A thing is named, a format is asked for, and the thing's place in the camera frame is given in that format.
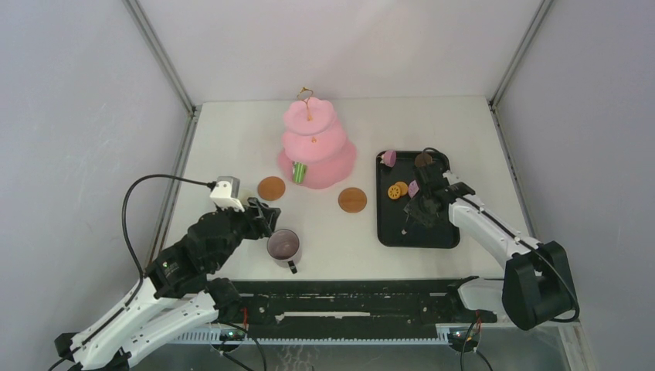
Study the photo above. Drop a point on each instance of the right wooden round coaster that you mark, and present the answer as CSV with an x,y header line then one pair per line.
x,y
352,200

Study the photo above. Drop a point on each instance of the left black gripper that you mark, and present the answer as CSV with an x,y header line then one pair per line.
x,y
266,219

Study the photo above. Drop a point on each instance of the chocolate round cookie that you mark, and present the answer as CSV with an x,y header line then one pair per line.
x,y
423,159

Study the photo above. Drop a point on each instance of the left wooden round coaster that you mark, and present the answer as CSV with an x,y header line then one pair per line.
x,y
271,188

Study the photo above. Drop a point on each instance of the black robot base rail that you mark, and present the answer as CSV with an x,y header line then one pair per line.
x,y
349,310

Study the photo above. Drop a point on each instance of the purple mug with black handle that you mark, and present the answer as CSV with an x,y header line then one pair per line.
x,y
284,248

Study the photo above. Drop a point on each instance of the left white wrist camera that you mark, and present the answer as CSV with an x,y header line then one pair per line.
x,y
225,194

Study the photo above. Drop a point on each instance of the yellow round biscuit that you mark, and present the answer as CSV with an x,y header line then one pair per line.
x,y
394,192

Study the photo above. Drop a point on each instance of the black serving tray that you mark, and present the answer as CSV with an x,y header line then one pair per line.
x,y
390,215

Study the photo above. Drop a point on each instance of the green striped cake slice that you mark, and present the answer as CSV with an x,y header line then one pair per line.
x,y
299,171

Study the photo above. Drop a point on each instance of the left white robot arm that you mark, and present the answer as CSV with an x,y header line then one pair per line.
x,y
174,295

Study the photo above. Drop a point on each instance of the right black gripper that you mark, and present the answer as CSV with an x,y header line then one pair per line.
x,y
414,208

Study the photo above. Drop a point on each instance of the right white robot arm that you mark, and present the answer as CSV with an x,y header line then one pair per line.
x,y
537,285

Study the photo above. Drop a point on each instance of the pink three-tier cake stand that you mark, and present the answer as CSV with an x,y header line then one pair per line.
x,y
313,135

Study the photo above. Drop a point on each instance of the wooden round coaster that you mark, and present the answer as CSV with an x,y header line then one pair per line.
x,y
271,188
352,200

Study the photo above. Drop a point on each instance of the pink cupcake toy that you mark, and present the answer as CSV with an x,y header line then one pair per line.
x,y
388,158

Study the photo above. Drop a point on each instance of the pink frosted sprinkle donut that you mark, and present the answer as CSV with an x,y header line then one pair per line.
x,y
413,188

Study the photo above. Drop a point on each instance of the pink-tipped metal tongs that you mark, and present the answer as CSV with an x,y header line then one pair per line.
x,y
405,226

